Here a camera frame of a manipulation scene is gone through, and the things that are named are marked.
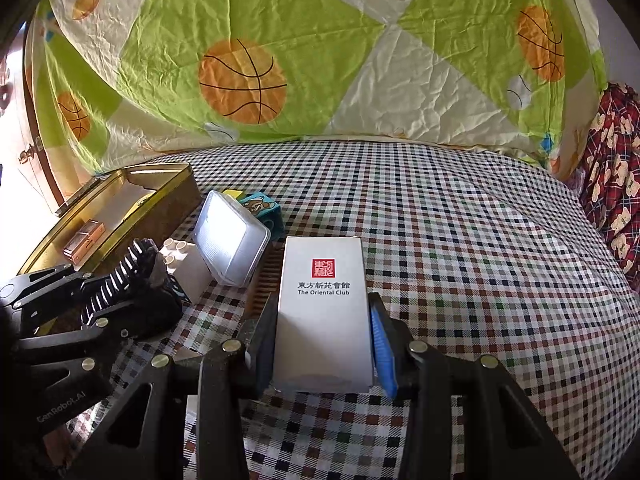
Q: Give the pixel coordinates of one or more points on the white rectangular cardboard box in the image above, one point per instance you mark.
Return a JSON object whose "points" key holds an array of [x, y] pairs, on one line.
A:
{"points": [[322, 310]]}

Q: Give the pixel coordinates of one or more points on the yellow toy block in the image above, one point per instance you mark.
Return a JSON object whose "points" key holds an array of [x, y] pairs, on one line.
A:
{"points": [[232, 194]]}

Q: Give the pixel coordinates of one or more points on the teal bear print block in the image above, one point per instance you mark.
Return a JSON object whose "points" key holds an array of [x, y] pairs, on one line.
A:
{"points": [[262, 210]]}

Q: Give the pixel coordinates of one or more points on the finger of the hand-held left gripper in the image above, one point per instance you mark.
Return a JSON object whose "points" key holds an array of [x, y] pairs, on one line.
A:
{"points": [[45, 290], [75, 345]]}

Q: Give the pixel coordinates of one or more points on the red bear print cloth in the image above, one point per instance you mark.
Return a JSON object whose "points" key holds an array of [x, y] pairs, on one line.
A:
{"points": [[615, 185]]}

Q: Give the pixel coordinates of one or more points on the gold tin box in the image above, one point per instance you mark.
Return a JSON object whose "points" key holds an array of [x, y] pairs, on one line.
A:
{"points": [[165, 200]]}

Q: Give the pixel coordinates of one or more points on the wooden door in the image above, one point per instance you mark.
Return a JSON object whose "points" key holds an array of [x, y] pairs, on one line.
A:
{"points": [[30, 135]]}

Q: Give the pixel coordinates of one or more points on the black toothed hair clip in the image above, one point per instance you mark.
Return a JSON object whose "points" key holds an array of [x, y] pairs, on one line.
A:
{"points": [[150, 305]]}

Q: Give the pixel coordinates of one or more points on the green basketball print sheet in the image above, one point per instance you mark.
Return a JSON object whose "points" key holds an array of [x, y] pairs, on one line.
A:
{"points": [[300, 35]]}

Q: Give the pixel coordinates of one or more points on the clear plastic container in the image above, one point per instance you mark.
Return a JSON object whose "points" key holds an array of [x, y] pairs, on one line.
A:
{"points": [[227, 240]]}

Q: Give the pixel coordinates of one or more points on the checkered tablecloth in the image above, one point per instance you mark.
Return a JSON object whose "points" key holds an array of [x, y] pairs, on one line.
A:
{"points": [[475, 260]]}

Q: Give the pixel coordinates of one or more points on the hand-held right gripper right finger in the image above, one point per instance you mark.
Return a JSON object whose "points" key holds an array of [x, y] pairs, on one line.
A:
{"points": [[382, 355]]}

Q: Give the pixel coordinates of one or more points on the white toy building block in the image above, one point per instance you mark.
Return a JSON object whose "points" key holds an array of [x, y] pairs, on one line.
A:
{"points": [[192, 270]]}

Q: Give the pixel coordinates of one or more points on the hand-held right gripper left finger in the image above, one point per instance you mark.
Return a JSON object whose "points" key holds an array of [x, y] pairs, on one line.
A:
{"points": [[262, 345]]}

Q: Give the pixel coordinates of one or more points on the small clear brown box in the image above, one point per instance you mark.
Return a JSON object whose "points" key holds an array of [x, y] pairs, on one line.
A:
{"points": [[82, 242]]}

